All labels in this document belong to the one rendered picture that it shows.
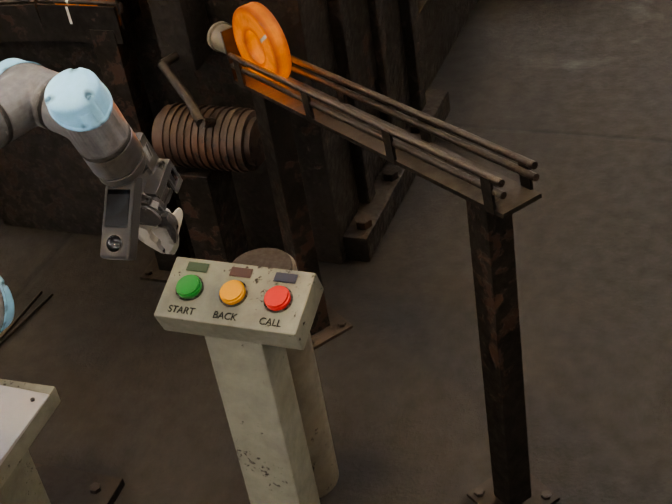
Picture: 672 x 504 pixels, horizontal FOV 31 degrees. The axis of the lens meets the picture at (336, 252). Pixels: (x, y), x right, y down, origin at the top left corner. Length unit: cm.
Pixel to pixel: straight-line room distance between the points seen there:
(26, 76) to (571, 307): 143
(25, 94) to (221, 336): 50
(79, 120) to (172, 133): 93
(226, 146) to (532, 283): 77
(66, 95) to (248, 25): 77
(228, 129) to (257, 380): 68
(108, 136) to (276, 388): 55
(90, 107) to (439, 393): 119
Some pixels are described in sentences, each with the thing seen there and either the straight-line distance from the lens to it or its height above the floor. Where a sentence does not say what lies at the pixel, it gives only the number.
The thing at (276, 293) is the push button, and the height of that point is 61.
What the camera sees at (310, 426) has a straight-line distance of 222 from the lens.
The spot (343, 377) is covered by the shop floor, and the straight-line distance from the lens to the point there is 257.
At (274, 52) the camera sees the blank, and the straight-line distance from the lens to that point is 224.
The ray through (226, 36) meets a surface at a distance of 236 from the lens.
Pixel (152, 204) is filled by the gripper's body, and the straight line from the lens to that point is 171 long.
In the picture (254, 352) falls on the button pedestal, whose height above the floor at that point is 52.
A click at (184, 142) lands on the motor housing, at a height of 49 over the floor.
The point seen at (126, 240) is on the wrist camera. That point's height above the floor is 81.
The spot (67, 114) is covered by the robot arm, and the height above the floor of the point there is 102.
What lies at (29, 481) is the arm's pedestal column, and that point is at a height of 13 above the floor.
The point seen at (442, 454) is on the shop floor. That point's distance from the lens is 239.
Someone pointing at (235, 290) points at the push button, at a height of 61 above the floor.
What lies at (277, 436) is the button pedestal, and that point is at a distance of 201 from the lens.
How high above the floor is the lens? 174
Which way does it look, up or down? 37 degrees down
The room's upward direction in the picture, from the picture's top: 10 degrees counter-clockwise
